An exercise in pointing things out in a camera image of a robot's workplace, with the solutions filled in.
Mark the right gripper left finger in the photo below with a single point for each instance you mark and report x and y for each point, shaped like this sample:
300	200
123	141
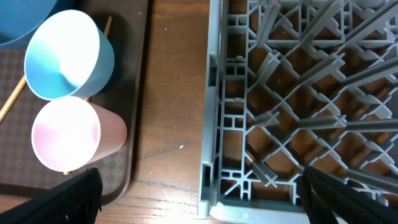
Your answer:
77	200

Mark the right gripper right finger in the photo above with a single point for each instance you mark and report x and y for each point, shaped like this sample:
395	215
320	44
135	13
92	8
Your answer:
323	198

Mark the pink plastic cup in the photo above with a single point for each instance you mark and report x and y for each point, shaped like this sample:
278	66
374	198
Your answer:
69	133

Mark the wooden chopstick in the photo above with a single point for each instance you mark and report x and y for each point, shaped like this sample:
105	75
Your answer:
15	93
106	33

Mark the light blue bowl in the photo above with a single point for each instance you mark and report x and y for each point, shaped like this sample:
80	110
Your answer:
68	56

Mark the dark blue plate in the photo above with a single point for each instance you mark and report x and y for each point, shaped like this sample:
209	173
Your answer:
21	18

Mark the grey dishwasher rack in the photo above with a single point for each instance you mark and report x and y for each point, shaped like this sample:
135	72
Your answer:
292	84

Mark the brown serving tray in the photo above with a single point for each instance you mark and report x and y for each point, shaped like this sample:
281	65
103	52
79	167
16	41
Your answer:
22	174

